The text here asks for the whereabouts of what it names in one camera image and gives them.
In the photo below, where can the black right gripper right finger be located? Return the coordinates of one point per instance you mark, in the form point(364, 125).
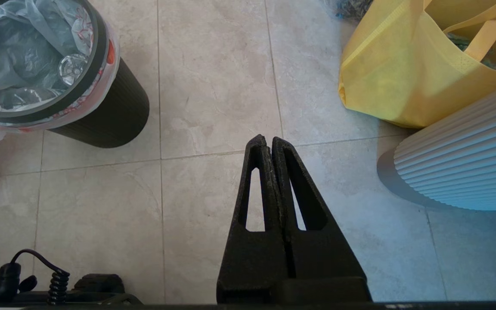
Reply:
point(325, 262)

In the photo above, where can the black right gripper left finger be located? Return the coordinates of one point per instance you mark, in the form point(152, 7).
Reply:
point(252, 258)

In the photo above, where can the red-printed trash bag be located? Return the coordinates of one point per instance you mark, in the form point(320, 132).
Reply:
point(15, 43)

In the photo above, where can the black trash bin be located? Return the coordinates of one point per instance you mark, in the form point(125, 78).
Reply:
point(114, 116)

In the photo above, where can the yellow fabric tote bag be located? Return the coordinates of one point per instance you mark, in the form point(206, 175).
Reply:
point(394, 64)

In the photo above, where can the clear crumpled plastic bag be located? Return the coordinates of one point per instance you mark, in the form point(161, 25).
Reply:
point(351, 8)

